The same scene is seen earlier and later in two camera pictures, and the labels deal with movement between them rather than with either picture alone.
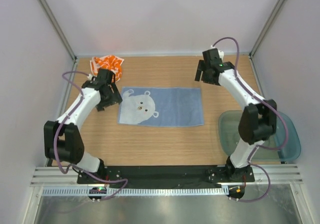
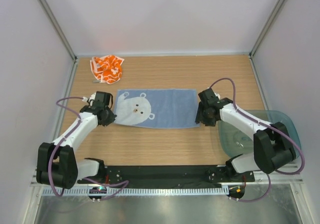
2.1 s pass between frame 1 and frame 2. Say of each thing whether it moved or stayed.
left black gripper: moved
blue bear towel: stayed
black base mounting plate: stayed
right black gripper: moved
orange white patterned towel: stayed
